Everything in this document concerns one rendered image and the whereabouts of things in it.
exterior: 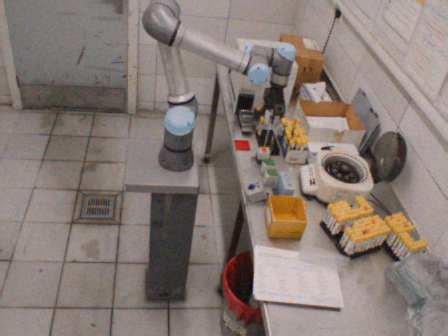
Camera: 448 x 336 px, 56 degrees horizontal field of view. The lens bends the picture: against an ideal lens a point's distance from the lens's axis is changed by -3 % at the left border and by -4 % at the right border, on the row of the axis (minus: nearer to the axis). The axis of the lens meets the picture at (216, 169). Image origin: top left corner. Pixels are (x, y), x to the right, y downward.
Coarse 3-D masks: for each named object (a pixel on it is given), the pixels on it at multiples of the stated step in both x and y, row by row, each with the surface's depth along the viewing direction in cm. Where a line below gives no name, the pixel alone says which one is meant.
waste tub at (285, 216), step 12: (276, 204) 168; (288, 204) 168; (300, 204) 166; (264, 216) 169; (276, 216) 169; (288, 216) 170; (300, 216) 165; (276, 228) 158; (288, 228) 158; (300, 228) 158
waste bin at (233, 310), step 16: (240, 256) 209; (224, 272) 207; (240, 272) 210; (224, 288) 197; (240, 288) 215; (224, 304) 207; (240, 304) 188; (224, 320) 212; (240, 320) 198; (256, 320) 192
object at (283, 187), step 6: (282, 174) 175; (288, 174) 175; (282, 180) 172; (288, 180) 172; (276, 186) 180; (282, 186) 172; (288, 186) 170; (294, 186) 170; (276, 192) 179; (282, 192) 172; (288, 192) 170
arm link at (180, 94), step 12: (156, 0) 150; (168, 0) 152; (180, 12) 160; (168, 48) 161; (180, 48) 164; (168, 60) 164; (180, 60) 165; (168, 72) 167; (180, 72) 168; (168, 84) 172; (180, 84) 170; (168, 96) 176; (180, 96) 173; (192, 96) 175; (192, 108) 176
